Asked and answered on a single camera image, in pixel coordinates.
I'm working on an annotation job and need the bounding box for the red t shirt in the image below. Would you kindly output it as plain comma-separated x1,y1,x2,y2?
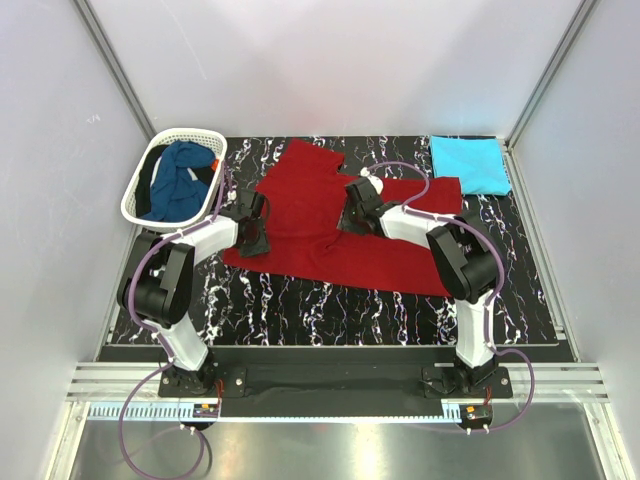
223,139,448,297

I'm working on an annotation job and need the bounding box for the black garment in basket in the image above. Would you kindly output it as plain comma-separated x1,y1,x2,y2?
135,145,167,218

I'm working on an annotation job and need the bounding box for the white perforated laundry basket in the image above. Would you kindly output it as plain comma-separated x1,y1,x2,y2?
120,128,227,233

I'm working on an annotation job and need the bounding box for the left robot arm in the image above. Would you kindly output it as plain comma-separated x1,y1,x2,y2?
117,189,271,372

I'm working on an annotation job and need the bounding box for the aluminium rail with connectors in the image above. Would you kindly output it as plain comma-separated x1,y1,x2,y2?
88,400,494,430

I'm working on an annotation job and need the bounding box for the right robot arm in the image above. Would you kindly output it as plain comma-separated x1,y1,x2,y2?
338,176,506,383

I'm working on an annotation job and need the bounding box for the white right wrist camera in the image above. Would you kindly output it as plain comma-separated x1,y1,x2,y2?
360,168,384,195

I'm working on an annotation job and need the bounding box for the folded cyan t shirt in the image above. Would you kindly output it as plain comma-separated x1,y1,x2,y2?
430,136,511,196

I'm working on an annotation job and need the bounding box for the blue t shirt in basket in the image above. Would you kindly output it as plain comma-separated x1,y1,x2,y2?
140,141,219,223

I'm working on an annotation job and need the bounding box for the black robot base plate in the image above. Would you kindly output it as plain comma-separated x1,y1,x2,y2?
159,346,513,400

